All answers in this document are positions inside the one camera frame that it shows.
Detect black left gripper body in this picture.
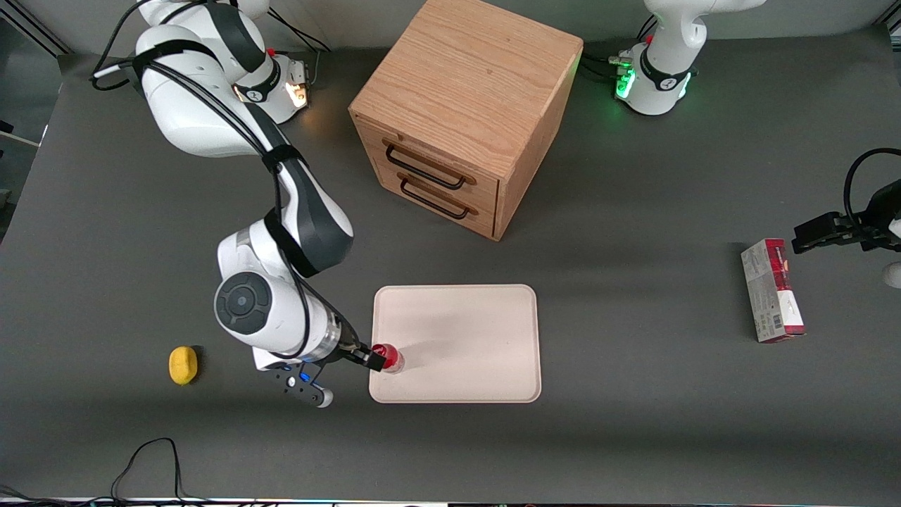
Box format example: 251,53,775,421
836,208,889,251

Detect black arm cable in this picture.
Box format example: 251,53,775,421
90,0,314,356
843,147,901,227

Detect black left base cables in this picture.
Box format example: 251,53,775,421
581,14,660,87

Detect black base cables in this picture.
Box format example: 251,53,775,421
266,7,333,85
581,14,660,87

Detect black right base cables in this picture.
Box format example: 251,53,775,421
266,7,333,85

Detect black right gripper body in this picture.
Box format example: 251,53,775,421
325,325,368,368

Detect beige rectangular tray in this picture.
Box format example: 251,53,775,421
368,284,543,405

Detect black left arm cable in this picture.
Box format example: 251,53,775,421
843,147,901,227

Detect wooden drawer front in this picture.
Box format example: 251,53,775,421
374,159,499,239
354,114,502,211

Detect yellow lemon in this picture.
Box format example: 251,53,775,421
168,346,200,386

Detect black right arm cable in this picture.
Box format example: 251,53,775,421
90,0,314,356

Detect black looped table cable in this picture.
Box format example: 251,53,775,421
0,437,212,505

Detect wooden drawer cabinet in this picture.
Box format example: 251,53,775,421
348,0,584,243

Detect red and grey carton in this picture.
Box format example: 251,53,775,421
740,238,807,344

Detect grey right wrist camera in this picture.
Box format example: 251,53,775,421
271,364,334,410

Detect red coke bottle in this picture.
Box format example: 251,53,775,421
372,342,406,375

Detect black metal drawer handle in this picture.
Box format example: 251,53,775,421
398,173,480,221
383,139,478,192

